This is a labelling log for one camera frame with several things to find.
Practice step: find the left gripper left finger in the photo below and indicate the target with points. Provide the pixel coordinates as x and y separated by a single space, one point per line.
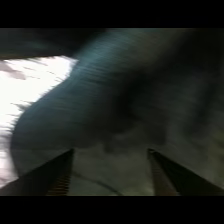
50 178

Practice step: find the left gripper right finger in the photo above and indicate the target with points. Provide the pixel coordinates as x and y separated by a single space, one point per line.
176 180

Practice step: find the dark green garment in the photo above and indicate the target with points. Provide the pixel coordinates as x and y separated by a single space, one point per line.
126 100

